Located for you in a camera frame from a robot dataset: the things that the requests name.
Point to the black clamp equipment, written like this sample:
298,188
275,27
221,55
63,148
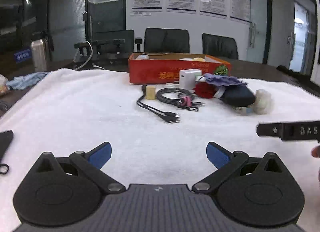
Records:
105,46

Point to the pale yellow eraser block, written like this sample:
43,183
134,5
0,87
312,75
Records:
150,92

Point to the white towel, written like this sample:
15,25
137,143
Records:
100,114

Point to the dark blue pouch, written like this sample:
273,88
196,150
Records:
237,95

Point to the flat black object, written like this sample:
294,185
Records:
5,143

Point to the red fabric flower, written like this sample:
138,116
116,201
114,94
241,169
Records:
203,91

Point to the glass door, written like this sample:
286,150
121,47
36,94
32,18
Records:
106,9

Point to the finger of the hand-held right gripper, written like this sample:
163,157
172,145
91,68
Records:
268,129

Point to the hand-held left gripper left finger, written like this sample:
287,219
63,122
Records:
101,156

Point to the light blue cloth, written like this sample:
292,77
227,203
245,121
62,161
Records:
26,80

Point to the black webcam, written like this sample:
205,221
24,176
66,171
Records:
138,43

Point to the white charger adapter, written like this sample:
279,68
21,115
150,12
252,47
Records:
188,78

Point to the white plastic bag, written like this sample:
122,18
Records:
262,100

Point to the steel thermos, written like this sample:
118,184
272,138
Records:
39,54

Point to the blue desk sign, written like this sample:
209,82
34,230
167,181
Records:
22,56

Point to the white door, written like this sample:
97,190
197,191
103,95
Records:
300,34

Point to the blue and yellow packet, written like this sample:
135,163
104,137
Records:
243,110

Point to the purple cloth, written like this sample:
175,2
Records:
222,79

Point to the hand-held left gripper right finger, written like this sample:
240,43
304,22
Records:
217,156

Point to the black office chair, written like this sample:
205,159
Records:
166,40
125,36
220,46

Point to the red cardboard box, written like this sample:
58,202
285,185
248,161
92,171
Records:
160,71

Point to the clear snack bag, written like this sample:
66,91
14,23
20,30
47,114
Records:
3,85

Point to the cream round object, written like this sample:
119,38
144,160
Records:
198,59

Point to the small white case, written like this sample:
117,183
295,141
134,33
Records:
170,85

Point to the person's right hand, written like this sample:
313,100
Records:
316,151

